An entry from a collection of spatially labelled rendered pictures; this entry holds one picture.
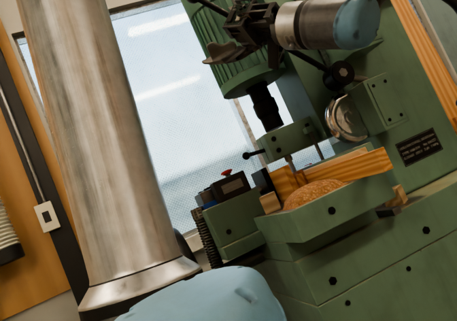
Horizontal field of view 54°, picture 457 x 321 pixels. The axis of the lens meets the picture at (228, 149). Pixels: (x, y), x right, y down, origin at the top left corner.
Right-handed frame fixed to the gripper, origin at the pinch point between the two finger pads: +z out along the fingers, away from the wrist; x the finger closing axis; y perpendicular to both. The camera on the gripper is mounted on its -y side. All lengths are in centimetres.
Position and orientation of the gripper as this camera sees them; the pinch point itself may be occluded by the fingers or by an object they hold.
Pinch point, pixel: (217, 37)
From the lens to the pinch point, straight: 103.9
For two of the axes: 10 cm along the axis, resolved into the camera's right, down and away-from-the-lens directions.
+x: -3.9, 8.8, -2.7
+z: -7.5, -1.3, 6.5
